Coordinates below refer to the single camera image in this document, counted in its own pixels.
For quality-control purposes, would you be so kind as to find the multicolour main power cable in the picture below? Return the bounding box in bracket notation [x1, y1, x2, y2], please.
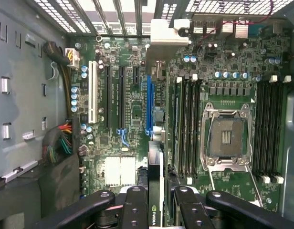
[41, 117, 80, 165]

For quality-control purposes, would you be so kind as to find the open grey PC case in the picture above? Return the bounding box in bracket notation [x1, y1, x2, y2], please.
[0, 0, 294, 229]

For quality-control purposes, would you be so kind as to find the sleeved yellow power cable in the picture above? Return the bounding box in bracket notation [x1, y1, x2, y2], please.
[42, 41, 80, 115]

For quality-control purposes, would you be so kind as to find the green motherboard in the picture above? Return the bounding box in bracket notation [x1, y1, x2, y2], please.
[65, 35, 293, 213]

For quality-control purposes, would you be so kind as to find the blue expansion slot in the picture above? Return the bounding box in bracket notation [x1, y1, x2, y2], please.
[145, 75, 155, 135]

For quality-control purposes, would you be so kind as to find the white expansion slot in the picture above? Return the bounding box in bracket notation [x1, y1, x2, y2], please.
[88, 61, 99, 124]

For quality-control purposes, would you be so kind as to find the silver chipset heatsink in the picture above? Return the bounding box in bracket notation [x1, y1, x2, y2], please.
[104, 156, 137, 187]

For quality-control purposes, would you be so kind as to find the black RAM slot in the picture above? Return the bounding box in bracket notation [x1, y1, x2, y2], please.
[195, 77, 202, 177]
[188, 74, 195, 178]
[254, 81, 263, 183]
[180, 78, 188, 178]
[276, 75, 286, 184]
[269, 75, 278, 184]
[262, 80, 270, 184]

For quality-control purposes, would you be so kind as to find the long black expansion slot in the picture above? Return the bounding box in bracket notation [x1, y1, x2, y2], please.
[104, 64, 112, 129]
[118, 65, 126, 129]

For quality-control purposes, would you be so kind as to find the blue serial port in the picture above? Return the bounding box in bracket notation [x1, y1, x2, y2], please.
[248, 23, 271, 37]

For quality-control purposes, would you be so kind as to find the metal rear port block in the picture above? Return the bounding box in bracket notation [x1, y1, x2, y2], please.
[191, 19, 250, 41]

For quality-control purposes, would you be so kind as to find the CPU socket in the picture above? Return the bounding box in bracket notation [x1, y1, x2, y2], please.
[201, 102, 254, 173]

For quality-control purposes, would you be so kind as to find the short black expansion slot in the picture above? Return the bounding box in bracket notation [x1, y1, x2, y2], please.
[133, 66, 141, 86]

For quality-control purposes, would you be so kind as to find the red twisted wire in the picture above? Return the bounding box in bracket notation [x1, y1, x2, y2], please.
[200, 0, 274, 40]

